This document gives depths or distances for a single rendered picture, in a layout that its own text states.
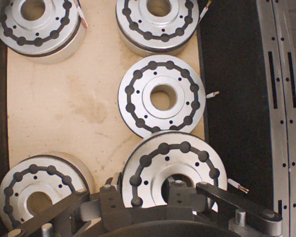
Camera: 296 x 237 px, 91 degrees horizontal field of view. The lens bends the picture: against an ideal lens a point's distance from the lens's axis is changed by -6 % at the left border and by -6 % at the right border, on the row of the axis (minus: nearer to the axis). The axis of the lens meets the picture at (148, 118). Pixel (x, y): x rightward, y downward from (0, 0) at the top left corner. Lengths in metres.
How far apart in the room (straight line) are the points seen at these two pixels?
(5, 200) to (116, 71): 0.20
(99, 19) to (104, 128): 0.15
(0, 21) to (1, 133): 0.13
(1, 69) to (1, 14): 0.06
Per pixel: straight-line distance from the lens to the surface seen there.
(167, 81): 0.18
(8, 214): 0.25
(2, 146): 0.26
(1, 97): 0.26
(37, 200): 0.24
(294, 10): 0.38
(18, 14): 0.25
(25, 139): 0.25
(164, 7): 0.24
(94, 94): 0.21
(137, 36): 0.20
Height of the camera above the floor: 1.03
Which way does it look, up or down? 85 degrees down
